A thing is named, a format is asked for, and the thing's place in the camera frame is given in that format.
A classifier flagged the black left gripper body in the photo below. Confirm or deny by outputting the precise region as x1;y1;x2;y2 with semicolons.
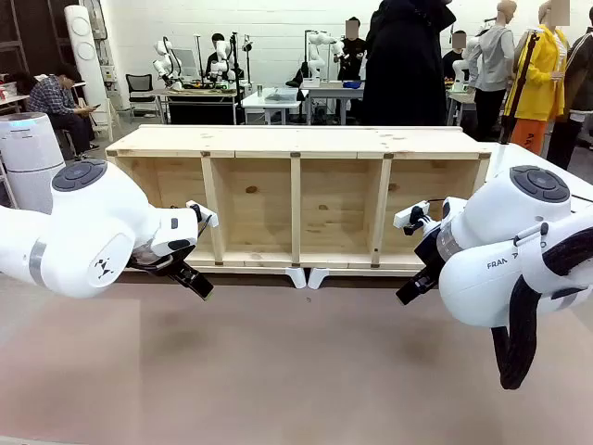
127;244;198;280

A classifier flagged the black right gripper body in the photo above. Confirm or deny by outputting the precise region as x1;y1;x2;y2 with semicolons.
412;221;448;280

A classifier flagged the white shelf foot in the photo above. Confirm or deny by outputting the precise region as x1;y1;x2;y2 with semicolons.
308;267;333;291
284;266;308;290

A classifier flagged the desk with black panel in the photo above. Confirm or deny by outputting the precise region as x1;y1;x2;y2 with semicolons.
155;85;243;125

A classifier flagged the white cylindrical air purifier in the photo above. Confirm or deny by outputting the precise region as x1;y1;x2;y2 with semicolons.
0;112;67;215

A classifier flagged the light wooden cubby shelf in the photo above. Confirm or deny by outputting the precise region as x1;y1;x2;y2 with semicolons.
105;123;493;278

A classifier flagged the black mesh office chair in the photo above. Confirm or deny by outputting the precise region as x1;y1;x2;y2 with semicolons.
125;72;157;123

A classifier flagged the person in long black coat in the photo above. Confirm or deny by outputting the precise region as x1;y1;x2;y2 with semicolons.
361;0;458;127

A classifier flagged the seated person in plaid shirt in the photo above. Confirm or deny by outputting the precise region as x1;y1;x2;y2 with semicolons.
27;62;101;161

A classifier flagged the grey background table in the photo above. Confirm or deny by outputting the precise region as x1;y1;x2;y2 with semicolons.
300;81;367;127

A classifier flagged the black stand pole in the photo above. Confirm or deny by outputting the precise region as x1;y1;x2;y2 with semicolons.
498;28;544;146

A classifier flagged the person behind grey mannequin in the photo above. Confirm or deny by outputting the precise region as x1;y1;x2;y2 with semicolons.
442;30;470;81

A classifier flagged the white background table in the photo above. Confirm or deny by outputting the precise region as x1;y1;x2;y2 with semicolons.
240;86;309;125

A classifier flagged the mannequin in grey hoodie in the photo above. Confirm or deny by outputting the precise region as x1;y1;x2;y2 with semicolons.
467;0;518;141

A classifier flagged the computer monitor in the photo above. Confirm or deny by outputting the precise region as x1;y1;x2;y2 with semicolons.
172;47;199;76

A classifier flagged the mannequin in yellow jacket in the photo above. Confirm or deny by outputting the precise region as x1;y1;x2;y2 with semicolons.
502;0;572;157

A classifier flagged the standing person in black top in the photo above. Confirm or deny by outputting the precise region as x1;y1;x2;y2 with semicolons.
336;17;368;83

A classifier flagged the tall white standing air conditioner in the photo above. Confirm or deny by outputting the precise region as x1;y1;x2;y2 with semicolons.
63;4;115;143

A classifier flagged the mannequin in dark jacket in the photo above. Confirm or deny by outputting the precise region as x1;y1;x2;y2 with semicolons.
546;22;593;171

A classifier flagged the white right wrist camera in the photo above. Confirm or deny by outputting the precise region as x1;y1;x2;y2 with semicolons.
393;199;431;235

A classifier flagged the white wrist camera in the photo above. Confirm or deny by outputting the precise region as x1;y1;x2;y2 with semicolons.
185;199;220;230
393;199;431;235

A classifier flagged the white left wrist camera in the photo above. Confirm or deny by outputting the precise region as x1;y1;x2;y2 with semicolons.
185;199;220;230

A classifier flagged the black braided cable sleeve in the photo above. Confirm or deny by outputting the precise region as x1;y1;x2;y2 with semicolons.
490;229;593;391

